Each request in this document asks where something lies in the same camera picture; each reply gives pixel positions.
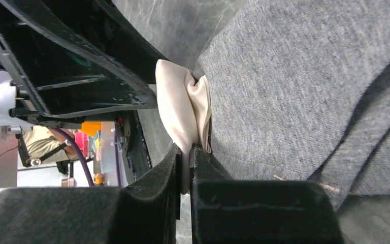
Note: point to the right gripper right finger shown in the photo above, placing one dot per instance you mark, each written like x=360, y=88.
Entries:
x=224, y=210

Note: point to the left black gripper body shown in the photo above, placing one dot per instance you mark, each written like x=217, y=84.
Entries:
x=9, y=93

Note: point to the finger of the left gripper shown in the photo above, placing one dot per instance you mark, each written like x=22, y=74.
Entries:
x=76, y=58

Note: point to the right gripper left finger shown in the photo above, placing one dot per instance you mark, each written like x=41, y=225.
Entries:
x=143, y=212

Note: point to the grey underwear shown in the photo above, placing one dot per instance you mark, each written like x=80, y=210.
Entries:
x=291, y=90

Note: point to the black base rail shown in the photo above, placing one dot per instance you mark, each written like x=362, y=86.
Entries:
x=135, y=154

